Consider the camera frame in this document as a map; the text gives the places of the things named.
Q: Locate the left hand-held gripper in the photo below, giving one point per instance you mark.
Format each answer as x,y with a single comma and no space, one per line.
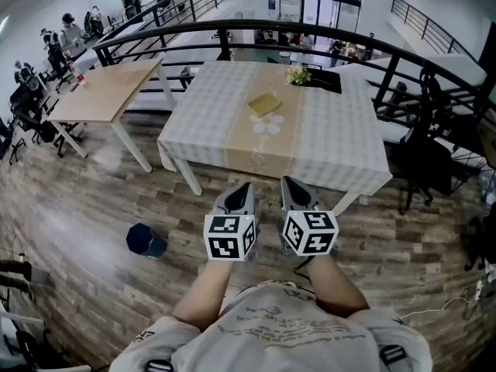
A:
226,236

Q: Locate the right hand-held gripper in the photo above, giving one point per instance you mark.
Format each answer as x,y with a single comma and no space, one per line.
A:
308,231

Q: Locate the dark blue trash bin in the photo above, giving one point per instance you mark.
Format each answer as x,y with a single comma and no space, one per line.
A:
141,240

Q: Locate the yellow container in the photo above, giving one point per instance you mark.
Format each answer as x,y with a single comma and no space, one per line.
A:
264,104

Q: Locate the person's left forearm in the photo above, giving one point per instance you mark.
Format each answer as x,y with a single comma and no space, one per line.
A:
203,295

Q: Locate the person's right forearm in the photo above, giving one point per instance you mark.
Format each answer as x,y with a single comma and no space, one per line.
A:
333,289

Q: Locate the white table under tablecloth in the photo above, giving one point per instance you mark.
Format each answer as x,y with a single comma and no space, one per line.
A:
190,176

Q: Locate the checked beige tablecloth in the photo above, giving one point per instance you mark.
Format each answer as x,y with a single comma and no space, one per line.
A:
333,138

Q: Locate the person's white printed shirt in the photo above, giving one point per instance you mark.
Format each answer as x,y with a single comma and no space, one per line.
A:
279,335

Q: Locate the black office chair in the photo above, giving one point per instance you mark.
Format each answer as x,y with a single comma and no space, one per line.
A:
424,161
31,120

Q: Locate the black tray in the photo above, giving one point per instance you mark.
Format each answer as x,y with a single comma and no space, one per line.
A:
325,81

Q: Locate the yellow flower bunch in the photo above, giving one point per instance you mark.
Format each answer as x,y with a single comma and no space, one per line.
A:
297,75

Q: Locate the wooden table with white legs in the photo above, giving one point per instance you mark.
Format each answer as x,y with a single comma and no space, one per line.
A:
104,91

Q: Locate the curved black railing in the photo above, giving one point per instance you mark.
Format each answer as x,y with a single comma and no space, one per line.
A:
248,25

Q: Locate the black equipment stand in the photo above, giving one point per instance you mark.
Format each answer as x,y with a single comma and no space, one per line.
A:
17,277

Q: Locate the red cup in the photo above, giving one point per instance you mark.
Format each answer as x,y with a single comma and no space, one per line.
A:
80,78

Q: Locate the glass entrance door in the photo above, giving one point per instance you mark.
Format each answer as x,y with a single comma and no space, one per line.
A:
319,4

